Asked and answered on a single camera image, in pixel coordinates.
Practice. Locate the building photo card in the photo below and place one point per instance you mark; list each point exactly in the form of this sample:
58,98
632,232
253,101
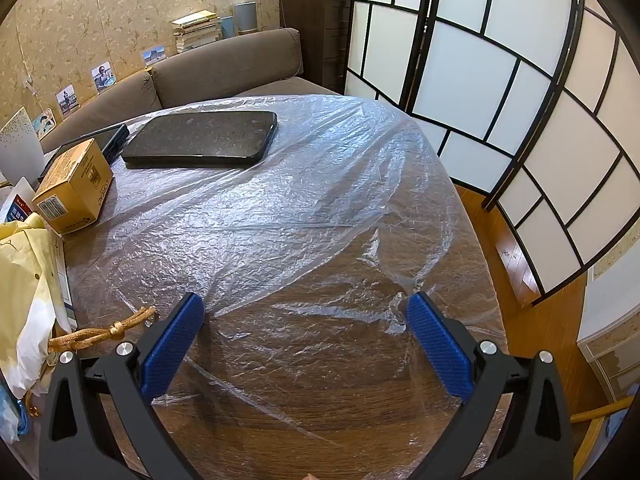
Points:
154,56

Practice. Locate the light blue cylinder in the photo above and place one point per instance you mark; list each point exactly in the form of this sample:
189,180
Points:
227,26

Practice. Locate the brown fabric sofa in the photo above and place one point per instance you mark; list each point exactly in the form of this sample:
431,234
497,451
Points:
225,65

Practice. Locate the yellow white bag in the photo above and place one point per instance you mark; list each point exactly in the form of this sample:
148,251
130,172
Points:
25,285

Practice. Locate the small black flat device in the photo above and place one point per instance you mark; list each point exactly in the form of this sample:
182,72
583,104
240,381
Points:
114,139

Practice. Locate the grey cylindrical container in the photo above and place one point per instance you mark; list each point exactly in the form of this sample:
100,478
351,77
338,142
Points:
246,17

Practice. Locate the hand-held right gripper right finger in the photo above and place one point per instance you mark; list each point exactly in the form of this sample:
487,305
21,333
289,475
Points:
440,345

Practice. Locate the dark wooden cabinet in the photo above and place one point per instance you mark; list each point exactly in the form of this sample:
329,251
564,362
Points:
315,20

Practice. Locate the white flat box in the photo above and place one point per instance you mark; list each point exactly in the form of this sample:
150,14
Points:
64,280

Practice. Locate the white red blue medicine box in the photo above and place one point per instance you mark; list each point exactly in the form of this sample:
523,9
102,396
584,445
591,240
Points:
17,205

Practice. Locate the blue plastic item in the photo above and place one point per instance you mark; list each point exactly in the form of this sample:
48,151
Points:
12,415

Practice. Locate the gold cardboard box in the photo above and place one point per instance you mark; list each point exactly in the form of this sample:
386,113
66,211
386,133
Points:
75,185

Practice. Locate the black framed folding screen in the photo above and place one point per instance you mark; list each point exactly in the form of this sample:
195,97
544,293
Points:
475,70

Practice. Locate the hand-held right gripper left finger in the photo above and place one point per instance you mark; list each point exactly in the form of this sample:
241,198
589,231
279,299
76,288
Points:
170,340

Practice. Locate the clear plastic table cover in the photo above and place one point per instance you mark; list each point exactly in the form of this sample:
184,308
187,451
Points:
300,210

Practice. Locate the standing figure photo card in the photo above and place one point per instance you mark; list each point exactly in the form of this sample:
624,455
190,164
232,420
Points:
67,101

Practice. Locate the blue photo card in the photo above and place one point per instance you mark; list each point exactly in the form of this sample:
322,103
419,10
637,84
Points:
44,124

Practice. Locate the stack of books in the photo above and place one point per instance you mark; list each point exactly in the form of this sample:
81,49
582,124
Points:
197,32

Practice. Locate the portrait photo card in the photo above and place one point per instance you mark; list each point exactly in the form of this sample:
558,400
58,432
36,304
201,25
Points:
103,77

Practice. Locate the white side cabinet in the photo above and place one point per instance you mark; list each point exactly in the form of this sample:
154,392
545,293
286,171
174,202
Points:
612,320

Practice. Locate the wooden chair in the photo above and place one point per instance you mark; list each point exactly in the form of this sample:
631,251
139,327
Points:
597,420

